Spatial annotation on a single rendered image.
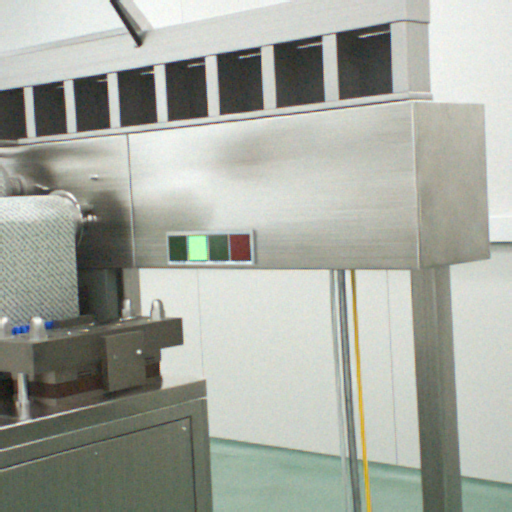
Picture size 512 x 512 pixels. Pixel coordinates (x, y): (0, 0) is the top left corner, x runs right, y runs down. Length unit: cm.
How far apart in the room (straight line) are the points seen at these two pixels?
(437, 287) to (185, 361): 369
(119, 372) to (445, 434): 66
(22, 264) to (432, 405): 90
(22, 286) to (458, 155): 94
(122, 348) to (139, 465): 24
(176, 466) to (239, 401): 317
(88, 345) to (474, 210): 80
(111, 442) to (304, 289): 301
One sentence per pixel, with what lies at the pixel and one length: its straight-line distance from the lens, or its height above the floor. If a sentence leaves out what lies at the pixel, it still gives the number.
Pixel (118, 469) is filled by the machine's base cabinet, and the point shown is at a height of 76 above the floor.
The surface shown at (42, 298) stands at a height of 109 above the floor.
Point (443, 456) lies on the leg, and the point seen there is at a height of 77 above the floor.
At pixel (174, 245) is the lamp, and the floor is 119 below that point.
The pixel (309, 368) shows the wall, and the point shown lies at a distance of 514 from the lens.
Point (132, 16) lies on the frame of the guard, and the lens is 240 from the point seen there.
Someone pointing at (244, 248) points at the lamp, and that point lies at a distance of 216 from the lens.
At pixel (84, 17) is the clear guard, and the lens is 252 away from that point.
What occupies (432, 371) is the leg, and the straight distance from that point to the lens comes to 213.
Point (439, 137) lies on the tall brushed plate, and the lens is 199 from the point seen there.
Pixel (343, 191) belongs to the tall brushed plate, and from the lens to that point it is 201.
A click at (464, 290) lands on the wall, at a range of 460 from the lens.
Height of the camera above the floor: 129
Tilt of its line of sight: 3 degrees down
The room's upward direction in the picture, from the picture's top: 3 degrees counter-clockwise
